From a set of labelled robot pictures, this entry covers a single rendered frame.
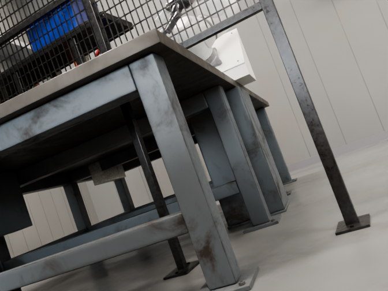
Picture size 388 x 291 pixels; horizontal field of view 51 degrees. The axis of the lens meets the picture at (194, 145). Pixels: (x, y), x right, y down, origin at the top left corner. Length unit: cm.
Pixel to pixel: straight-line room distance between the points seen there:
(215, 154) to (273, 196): 36
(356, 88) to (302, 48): 73
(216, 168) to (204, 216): 101
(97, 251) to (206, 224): 34
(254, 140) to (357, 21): 305
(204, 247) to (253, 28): 401
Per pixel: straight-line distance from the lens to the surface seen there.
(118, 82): 116
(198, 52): 215
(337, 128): 472
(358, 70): 478
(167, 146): 109
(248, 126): 204
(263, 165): 204
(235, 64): 214
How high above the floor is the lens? 30
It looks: 4 degrees up
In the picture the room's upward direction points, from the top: 20 degrees counter-clockwise
